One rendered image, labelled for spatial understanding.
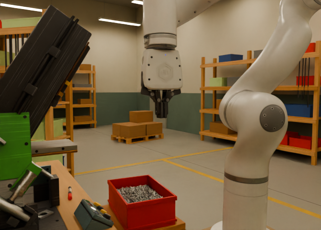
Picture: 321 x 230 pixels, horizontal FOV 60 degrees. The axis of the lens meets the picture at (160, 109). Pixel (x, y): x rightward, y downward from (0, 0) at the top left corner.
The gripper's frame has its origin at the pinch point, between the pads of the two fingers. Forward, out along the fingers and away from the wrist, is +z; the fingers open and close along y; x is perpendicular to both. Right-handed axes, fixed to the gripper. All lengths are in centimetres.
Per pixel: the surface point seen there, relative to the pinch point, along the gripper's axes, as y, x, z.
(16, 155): -36, 33, 14
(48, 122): -26, 298, 22
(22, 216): -35, 26, 31
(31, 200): -34, 58, 37
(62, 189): -22, 66, 37
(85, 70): 100, 924, -112
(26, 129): -33.3, 35.3, 6.1
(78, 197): -16, 53, 37
